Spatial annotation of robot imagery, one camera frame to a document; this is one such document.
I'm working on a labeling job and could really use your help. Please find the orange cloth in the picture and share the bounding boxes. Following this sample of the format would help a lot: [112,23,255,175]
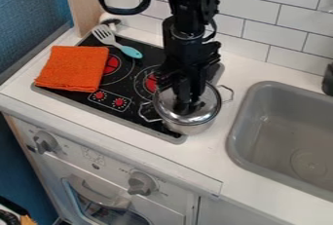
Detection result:
[33,45,111,94]

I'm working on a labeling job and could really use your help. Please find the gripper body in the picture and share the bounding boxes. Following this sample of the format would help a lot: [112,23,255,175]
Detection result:
[154,35,224,87]

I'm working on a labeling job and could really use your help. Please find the toy stove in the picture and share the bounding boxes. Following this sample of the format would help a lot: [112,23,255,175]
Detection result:
[31,31,228,145]

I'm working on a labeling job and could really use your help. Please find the silver pot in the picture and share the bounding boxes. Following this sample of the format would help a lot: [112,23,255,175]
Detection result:
[137,84,236,136]

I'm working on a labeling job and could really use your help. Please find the toy sink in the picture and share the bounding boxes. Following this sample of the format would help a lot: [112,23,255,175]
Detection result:
[225,80,333,204]

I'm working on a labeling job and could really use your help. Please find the silver pot lid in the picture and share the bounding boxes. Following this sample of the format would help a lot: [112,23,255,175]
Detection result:
[152,82,223,125]

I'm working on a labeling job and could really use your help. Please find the grey spatula with blue handle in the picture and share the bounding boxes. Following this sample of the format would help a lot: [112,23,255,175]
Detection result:
[90,23,145,60]

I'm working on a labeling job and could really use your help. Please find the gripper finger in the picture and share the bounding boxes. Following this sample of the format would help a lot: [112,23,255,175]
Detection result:
[171,76,195,113]
[191,72,208,107]

